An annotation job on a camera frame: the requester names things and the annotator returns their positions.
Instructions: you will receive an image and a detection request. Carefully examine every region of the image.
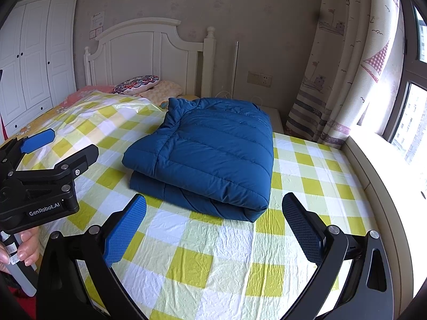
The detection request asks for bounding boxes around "white wardrobe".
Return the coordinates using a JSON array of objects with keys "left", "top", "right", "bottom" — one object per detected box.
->
[{"left": 0, "top": 0, "right": 81, "bottom": 137}]

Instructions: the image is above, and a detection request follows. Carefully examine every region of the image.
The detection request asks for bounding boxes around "person's left hand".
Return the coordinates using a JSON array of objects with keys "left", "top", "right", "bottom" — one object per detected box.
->
[{"left": 0, "top": 230, "right": 41, "bottom": 274}]

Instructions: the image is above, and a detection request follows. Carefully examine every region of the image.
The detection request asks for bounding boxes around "pale yellow pillow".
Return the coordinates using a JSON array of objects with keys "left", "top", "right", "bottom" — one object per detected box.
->
[{"left": 147, "top": 81, "right": 184, "bottom": 108}]

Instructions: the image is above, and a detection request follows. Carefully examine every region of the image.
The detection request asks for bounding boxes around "printed curtain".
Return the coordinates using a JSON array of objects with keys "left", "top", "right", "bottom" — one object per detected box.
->
[{"left": 285, "top": 0, "right": 409, "bottom": 149}]

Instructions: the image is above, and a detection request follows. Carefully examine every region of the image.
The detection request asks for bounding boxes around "blue puffer jacket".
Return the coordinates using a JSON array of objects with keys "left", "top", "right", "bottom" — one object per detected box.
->
[{"left": 122, "top": 97, "right": 275, "bottom": 223}]

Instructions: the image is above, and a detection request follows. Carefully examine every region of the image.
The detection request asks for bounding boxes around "red cloth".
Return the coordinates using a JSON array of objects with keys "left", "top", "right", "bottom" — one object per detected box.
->
[{"left": 0, "top": 283, "right": 39, "bottom": 320}]

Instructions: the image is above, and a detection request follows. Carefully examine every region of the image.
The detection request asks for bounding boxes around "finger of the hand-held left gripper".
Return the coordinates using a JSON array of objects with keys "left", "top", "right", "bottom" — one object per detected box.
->
[
  {"left": 0, "top": 128, "right": 57, "bottom": 174},
  {"left": 6, "top": 144, "right": 100, "bottom": 189}
]

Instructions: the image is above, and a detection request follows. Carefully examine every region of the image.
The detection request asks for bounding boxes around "wall socket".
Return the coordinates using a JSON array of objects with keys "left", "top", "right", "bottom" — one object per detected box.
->
[{"left": 247, "top": 71, "right": 272, "bottom": 86}]

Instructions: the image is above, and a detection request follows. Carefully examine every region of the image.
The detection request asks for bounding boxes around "window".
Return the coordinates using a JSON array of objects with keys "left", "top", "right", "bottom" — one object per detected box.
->
[{"left": 380, "top": 0, "right": 427, "bottom": 174}]

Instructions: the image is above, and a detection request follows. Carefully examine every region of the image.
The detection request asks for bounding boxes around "yellow white checkered blanket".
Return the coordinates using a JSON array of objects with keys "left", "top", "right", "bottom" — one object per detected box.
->
[{"left": 17, "top": 91, "right": 381, "bottom": 320}]

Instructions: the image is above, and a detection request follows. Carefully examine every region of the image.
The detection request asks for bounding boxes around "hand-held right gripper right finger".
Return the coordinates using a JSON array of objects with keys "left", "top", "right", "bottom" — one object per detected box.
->
[{"left": 282, "top": 192, "right": 394, "bottom": 320}]

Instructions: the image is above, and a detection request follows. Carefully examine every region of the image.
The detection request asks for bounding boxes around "patterned pillow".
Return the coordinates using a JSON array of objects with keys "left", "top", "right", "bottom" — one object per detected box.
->
[{"left": 112, "top": 75, "right": 161, "bottom": 95}]

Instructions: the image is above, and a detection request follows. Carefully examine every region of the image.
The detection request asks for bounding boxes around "white bed headboard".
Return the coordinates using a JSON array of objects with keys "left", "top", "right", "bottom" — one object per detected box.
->
[{"left": 83, "top": 18, "right": 217, "bottom": 99}]

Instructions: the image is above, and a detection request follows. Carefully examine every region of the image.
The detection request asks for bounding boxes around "window sill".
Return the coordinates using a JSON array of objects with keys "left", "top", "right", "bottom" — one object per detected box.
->
[{"left": 343, "top": 130, "right": 427, "bottom": 274}]

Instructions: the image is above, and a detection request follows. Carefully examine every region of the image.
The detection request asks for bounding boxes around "white nightstand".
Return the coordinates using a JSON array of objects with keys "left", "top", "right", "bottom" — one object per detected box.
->
[{"left": 260, "top": 105, "right": 285, "bottom": 134}]

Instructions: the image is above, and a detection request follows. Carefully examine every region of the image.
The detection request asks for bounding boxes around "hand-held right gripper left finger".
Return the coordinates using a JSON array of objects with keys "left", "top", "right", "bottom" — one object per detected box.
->
[{"left": 35, "top": 193, "right": 149, "bottom": 320}]

